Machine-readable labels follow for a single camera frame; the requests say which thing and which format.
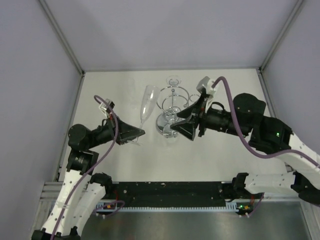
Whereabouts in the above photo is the chrome wine glass rack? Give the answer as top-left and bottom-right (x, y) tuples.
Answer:
(155, 85), (191, 137)

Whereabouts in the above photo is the round wine glass back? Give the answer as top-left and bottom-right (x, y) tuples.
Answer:
(166, 75), (182, 87)

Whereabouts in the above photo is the left aluminium frame post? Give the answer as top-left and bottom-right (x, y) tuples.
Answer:
(37, 0), (85, 76)

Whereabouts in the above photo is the round wine glass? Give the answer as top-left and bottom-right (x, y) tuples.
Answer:
(162, 107), (181, 138)
(166, 75), (182, 87)

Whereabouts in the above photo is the round wine glass front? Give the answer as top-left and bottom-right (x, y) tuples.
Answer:
(162, 107), (181, 138)

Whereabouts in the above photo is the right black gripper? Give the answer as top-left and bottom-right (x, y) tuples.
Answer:
(170, 95), (249, 141)

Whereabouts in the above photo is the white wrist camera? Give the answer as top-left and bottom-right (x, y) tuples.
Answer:
(196, 76), (219, 100)
(99, 98), (115, 118)

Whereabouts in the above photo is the right aluminium frame post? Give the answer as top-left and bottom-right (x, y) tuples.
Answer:
(258, 0), (307, 73)

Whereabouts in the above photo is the white toothed cable duct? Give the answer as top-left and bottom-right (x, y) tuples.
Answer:
(94, 201), (253, 214)

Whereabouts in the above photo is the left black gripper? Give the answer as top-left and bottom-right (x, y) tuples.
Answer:
(87, 112), (145, 149)

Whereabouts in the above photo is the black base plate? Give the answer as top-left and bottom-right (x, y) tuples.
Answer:
(103, 181), (238, 208)

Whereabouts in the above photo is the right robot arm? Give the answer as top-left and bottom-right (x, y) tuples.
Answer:
(170, 93), (320, 205)

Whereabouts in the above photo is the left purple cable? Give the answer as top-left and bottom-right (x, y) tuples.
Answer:
(51, 94), (126, 240)

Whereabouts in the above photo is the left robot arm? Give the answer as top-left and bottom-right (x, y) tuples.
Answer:
(31, 115), (145, 240)

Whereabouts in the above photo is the aluminium frame post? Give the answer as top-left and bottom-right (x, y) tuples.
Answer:
(258, 0), (307, 73)
(37, 0), (85, 76)

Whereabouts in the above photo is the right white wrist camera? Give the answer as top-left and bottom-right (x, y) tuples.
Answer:
(196, 76), (219, 100)

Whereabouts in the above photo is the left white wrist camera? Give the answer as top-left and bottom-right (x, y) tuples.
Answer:
(99, 98), (115, 118)

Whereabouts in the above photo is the ribbed champagne flute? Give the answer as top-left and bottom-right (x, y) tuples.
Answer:
(129, 84), (161, 147)
(125, 77), (138, 110)

